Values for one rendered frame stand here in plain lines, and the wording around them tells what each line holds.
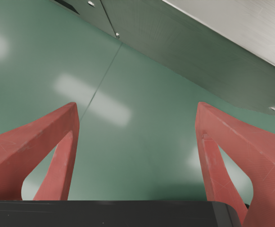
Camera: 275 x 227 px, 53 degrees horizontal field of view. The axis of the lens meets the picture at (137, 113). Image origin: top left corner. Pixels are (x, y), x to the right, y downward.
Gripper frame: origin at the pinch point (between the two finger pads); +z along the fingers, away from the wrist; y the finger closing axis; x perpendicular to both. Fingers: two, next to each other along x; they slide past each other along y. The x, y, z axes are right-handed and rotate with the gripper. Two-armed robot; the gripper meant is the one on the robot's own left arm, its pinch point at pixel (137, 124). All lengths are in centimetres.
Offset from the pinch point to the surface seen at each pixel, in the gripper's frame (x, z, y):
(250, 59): 4.5, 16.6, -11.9
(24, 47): 37, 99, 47
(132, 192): 92, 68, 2
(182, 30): 7.0, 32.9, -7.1
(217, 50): 9.5, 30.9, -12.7
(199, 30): 2.0, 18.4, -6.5
